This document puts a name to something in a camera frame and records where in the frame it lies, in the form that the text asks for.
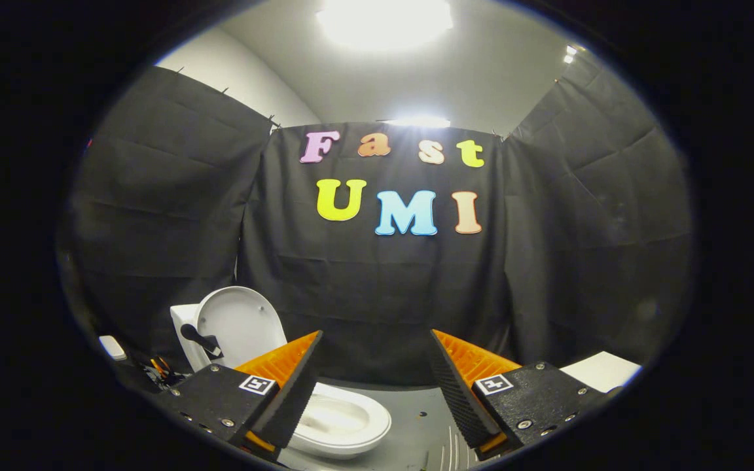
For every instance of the small white device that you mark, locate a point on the small white device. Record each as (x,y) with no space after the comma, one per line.
(112,347)

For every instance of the white toilet seat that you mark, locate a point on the white toilet seat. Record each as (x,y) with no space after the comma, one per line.
(377,418)

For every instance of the black backdrop cloth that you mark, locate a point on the black backdrop cloth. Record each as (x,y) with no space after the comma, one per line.
(377,294)

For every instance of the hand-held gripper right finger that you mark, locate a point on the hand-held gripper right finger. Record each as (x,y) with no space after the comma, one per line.
(459,392)

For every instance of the white ceramic toilet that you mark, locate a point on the white ceramic toilet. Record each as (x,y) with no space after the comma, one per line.
(182,314)

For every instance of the grey cabinet with white top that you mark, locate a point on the grey cabinet with white top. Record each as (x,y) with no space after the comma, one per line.
(603,369)

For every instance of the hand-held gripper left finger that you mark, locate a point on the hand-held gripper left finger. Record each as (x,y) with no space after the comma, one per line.
(295,392)

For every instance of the large ceiling light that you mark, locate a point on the large ceiling light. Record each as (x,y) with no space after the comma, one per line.
(383,19)

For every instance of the long ceiling light strip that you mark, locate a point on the long ceiling light strip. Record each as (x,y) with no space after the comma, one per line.
(416,122)

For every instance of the white toilet lid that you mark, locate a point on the white toilet lid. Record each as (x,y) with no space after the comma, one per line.
(246,320)

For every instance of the small ceiling spot light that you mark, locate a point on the small ceiling spot light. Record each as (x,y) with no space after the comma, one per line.
(571,53)

